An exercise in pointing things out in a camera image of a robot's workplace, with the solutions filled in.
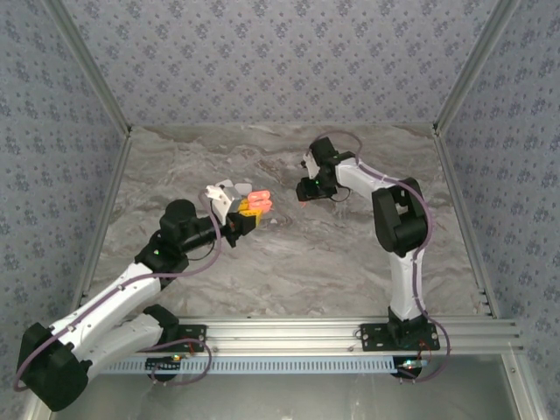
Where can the aluminium side rail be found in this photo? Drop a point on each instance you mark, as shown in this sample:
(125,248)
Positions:
(464,219)
(105,219)

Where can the grey metal base plate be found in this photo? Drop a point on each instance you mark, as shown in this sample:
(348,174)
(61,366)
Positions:
(284,398)

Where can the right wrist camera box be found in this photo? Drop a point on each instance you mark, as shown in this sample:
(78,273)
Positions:
(312,166)

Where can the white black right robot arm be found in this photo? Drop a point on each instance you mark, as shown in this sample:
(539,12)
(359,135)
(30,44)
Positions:
(404,284)

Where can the small circuit board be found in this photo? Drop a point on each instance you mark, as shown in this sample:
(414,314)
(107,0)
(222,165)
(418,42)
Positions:
(411,366)
(164,364)

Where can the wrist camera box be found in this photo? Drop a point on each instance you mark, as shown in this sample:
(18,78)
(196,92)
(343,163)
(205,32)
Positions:
(312,166)
(216,192)

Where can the aluminium frame post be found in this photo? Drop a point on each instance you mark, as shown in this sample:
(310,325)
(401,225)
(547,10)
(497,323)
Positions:
(92,65)
(473,65)

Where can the pink earbud charging case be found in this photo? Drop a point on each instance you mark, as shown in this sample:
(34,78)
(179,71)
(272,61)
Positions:
(258,194)

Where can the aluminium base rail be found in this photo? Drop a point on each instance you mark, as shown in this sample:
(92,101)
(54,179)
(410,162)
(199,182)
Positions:
(284,334)

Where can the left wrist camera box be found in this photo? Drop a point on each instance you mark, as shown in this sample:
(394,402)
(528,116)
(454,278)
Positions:
(216,192)

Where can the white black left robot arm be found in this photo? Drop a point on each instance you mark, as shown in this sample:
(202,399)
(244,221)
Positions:
(109,297)

